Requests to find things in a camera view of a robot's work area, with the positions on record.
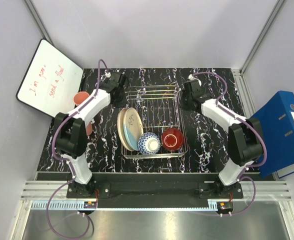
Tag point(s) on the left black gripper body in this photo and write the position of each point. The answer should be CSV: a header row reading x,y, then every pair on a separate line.
x,y
122,101

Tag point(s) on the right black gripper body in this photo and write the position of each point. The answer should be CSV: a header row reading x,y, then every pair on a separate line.
x,y
185,101

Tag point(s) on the metal wire dish rack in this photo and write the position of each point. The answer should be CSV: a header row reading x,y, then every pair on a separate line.
x,y
159,109

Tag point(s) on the light pink plastic cup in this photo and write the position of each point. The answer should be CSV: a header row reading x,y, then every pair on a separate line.
x,y
80,97

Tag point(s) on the cream and blue plate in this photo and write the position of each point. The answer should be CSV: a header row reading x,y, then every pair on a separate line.
x,y
133,127

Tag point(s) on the salmon pink plastic cup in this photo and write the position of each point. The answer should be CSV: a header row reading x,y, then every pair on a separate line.
x,y
89,129

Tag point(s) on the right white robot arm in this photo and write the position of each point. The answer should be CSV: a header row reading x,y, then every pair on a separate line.
x,y
245,142

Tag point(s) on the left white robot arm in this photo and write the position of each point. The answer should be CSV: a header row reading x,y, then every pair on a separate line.
x,y
70,138

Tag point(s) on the pink rimmed ceramic plate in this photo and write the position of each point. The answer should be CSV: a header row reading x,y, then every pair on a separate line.
x,y
120,129

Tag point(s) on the red lacquer bowl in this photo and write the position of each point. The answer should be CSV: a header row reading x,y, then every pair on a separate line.
x,y
172,139

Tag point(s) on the white dry erase board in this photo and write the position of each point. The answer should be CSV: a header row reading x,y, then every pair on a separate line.
x,y
50,82

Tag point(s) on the blue white patterned bowl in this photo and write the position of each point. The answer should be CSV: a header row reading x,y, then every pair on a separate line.
x,y
149,143

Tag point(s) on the blue ring binder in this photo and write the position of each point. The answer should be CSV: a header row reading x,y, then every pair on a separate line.
x,y
277,121

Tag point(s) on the white slotted cable duct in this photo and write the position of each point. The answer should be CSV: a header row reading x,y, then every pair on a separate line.
x,y
64,205

